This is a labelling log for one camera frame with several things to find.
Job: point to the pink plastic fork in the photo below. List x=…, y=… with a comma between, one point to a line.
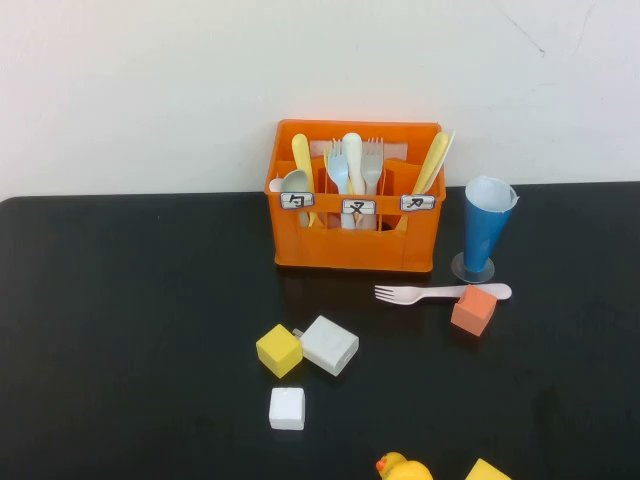
x=410, y=295

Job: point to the orange foam cube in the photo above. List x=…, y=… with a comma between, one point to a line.
x=472, y=312

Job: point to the orange plastic cutlery holder crate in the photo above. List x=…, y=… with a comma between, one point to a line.
x=360, y=250

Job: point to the paper label marked spoon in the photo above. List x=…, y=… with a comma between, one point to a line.
x=297, y=200

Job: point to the paper label marked fork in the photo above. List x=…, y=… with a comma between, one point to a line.
x=359, y=207

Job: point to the grey plastic spoon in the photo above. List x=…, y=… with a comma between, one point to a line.
x=296, y=181

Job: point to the light blue plastic fork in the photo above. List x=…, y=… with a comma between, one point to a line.
x=339, y=172

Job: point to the white plastic spoon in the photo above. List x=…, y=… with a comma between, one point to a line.
x=275, y=186

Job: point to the grey plastic fork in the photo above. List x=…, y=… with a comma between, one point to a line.
x=371, y=170

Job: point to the yellow plastic spoon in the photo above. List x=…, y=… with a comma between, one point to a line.
x=301, y=155

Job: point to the paper label marked knife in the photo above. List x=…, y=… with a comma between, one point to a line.
x=417, y=202

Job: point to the white flat charger adapter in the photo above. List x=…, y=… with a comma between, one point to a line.
x=330, y=346

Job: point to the yellow foam cube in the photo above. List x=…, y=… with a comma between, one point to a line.
x=279, y=350

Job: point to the yellow plastic knife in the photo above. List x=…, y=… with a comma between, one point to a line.
x=432, y=160

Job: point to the clear plastic disc base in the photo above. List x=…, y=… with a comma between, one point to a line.
x=458, y=270

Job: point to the blue paper cone cup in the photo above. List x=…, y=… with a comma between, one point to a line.
x=484, y=235

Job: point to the small white cube charger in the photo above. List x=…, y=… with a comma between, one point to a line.
x=286, y=408

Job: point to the yellow rubber duck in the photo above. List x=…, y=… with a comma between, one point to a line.
x=405, y=469

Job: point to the yellow block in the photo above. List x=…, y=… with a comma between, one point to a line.
x=487, y=471

